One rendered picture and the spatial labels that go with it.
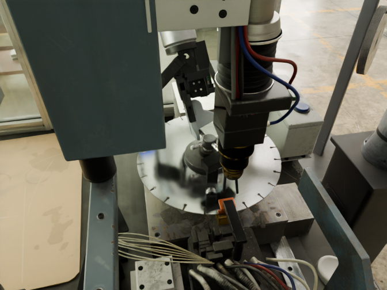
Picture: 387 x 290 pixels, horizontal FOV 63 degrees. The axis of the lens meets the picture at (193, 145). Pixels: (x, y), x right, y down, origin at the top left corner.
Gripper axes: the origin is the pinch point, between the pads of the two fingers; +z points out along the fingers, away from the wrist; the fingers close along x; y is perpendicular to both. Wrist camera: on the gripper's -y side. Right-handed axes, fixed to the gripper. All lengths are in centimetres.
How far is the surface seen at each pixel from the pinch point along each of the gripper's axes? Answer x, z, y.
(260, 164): -4.2, 9.5, 12.4
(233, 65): -35.4, -13.4, 4.5
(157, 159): -0.8, 3.0, -9.7
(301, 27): 312, -32, 171
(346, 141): 29, 22, 51
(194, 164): -4.3, 5.5, -1.9
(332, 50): 257, 1, 174
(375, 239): 30, 61, 56
